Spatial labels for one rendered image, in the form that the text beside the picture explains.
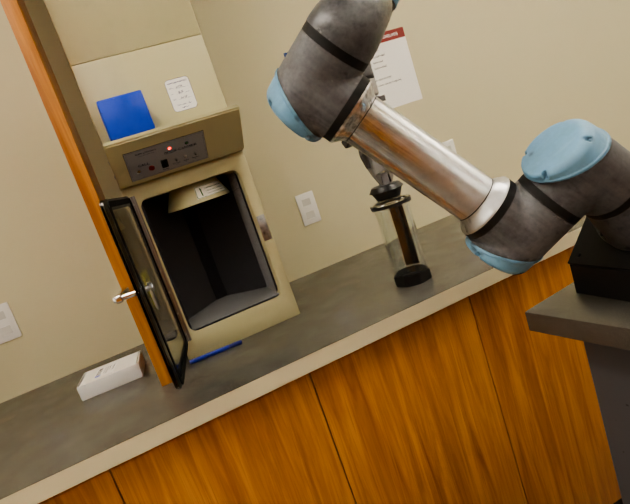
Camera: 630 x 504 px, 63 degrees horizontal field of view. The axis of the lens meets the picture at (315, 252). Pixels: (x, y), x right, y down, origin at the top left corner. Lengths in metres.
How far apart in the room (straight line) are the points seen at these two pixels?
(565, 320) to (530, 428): 0.62
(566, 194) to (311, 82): 0.42
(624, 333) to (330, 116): 0.57
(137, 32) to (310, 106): 0.69
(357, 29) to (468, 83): 1.48
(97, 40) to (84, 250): 0.68
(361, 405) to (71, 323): 0.98
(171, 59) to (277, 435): 0.93
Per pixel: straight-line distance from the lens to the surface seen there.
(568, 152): 0.86
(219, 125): 1.29
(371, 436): 1.31
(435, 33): 2.22
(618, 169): 0.90
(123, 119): 1.26
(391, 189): 1.32
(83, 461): 1.15
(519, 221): 0.88
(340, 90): 0.81
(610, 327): 0.96
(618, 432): 1.18
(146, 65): 1.39
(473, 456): 1.49
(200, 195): 1.38
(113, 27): 1.41
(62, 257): 1.79
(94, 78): 1.38
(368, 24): 0.81
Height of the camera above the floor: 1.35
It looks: 11 degrees down
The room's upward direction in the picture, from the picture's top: 19 degrees counter-clockwise
